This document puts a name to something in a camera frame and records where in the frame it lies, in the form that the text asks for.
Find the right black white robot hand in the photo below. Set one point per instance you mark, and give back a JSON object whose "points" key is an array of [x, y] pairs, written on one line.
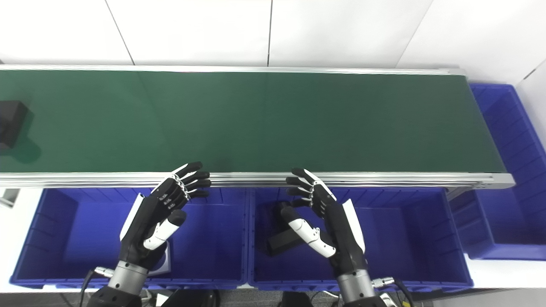
{"points": [[343, 238]]}

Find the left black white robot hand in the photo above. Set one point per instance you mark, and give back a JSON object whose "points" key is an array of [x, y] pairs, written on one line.
{"points": [[145, 221]]}

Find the black cylinder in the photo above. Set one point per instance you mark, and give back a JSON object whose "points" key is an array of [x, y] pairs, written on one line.
{"points": [[281, 245], [10, 121]]}

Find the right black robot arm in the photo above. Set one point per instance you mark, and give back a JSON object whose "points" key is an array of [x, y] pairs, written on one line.
{"points": [[356, 288]]}

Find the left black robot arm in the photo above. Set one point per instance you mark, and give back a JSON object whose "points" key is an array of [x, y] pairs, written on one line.
{"points": [[126, 279]]}

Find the blue plastic bin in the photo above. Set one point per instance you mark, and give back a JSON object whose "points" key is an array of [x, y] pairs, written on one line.
{"points": [[76, 238], [507, 179], [405, 238]]}

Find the black robot body part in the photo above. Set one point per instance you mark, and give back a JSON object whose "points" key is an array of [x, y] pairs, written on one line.
{"points": [[298, 300], [192, 299]]}

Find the aluminium conveyor support leg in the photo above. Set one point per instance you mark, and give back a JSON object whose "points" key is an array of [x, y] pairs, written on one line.
{"points": [[7, 198]]}

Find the white square plate with hole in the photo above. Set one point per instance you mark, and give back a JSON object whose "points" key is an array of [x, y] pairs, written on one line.
{"points": [[167, 258]]}

